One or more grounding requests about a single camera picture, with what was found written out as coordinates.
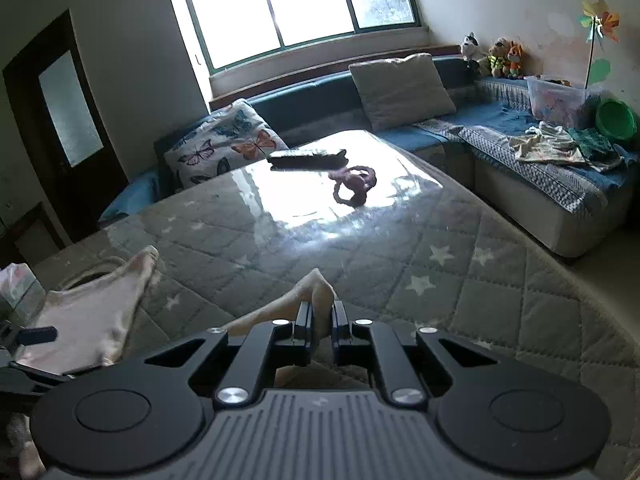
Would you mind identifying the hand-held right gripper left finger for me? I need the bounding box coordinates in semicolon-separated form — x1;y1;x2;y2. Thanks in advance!
145;301;321;408

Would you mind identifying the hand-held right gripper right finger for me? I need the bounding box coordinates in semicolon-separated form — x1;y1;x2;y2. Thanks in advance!
330;301;498;406

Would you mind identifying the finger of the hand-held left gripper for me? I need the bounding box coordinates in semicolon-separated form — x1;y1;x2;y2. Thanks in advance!
10;361;76;386
10;326;58;347

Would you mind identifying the beige hoodie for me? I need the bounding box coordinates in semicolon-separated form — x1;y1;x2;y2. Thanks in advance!
5;246;371;480

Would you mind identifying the tissue box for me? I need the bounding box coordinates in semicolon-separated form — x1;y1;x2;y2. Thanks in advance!
0;262;46;321

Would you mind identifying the round glass turntable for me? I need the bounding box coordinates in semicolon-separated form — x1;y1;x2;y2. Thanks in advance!
62;256;128;291

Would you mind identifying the quilted star table cover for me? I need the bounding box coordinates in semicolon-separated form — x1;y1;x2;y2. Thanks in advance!
30;130;640;461

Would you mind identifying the dark wooden sideboard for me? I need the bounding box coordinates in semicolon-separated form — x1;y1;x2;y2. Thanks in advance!
0;202;68;267

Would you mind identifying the blue cushion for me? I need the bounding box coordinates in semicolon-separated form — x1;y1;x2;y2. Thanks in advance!
97;170;161;223

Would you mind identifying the dark wooden door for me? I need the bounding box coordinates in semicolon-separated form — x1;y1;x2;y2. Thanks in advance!
2;9;128;246

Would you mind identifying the black remote control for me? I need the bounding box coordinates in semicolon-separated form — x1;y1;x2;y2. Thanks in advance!
266;147;348;172

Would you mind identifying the butterfly print pillow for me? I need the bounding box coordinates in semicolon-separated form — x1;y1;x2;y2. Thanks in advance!
164;99;290;190

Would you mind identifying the dark teal sofa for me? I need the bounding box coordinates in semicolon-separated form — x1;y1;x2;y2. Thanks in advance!
97;52;637;261

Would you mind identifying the plain beige pillow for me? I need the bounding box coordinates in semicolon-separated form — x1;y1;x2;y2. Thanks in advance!
348;53;457;132

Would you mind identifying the blue sofa blanket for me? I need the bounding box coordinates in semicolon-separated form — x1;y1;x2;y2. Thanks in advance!
380;80;637;216

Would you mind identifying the light patterned cloth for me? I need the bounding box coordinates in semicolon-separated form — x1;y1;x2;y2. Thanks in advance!
510;122;587;165

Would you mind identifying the brown plush toy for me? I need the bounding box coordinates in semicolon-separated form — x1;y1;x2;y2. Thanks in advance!
485;37;511;78

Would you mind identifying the green patterned cloth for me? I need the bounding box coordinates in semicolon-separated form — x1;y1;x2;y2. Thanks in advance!
567;127;624;172

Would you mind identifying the clear plastic storage box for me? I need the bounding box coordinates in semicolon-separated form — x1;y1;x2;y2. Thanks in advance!
525;75;603;128

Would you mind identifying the orange plush toy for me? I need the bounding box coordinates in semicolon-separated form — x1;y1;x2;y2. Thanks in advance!
505;42;527;80

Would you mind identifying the green framed window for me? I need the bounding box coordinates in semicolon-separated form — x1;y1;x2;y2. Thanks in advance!
172;0;431;73

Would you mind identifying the green plastic basin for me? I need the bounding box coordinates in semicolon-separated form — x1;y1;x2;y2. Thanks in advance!
595;99;637;142

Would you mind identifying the colourful paper pinwheel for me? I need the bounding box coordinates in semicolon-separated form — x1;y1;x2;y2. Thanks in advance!
577;0;622;90

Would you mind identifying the pink ring toy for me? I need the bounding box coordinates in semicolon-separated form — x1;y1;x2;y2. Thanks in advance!
328;164;377;208

